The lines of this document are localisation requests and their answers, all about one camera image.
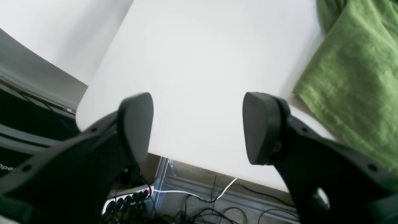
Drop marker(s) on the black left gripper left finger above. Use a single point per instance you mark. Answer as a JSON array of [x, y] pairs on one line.
[[69, 182]]

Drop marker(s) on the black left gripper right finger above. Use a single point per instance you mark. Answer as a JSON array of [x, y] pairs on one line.
[[328, 182]]

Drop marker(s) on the green T-shirt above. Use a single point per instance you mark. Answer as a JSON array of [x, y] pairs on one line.
[[351, 82]]

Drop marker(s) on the white power strip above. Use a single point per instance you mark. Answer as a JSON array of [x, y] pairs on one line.
[[132, 195]]

